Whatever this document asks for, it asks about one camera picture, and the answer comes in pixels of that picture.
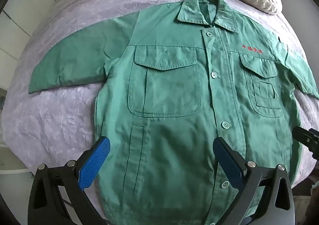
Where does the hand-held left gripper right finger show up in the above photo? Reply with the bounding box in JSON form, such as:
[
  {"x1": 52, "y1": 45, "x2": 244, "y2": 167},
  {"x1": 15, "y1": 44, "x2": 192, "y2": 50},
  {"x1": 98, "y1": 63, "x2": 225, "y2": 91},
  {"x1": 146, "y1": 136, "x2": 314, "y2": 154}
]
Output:
[{"x1": 207, "y1": 137, "x2": 296, "y2": 225}]

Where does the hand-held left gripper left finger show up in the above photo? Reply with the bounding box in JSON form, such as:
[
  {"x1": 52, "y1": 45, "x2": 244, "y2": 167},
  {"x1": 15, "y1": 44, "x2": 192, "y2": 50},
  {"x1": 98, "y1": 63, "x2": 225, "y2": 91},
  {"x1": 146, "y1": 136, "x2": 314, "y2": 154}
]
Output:
[{"x1": 27, "y1": 136, "x2": 111, "y2": 225}]

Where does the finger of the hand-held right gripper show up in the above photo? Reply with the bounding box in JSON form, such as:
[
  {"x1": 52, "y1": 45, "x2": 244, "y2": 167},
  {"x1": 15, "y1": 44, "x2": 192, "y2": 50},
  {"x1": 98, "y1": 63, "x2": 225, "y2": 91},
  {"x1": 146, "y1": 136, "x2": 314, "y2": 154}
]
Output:
[{"x1": 291, "y1": 125, "x2": 319, "y2": 159}]

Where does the green work jacket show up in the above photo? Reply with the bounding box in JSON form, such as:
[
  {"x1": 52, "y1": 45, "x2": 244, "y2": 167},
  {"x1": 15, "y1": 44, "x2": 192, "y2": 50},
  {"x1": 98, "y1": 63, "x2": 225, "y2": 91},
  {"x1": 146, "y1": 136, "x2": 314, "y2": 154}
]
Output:
[{"x1": 29, "y1": 0, "x2": 319, "y2": 225}]

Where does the lavender bed blanket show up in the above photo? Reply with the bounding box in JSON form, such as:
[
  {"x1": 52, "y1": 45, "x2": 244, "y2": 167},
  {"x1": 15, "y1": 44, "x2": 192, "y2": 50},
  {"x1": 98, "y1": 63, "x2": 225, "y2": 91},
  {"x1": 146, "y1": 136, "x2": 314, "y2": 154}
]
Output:
[{"x1": 1, "y1": 0, "x2": 318, "y2": 225}]

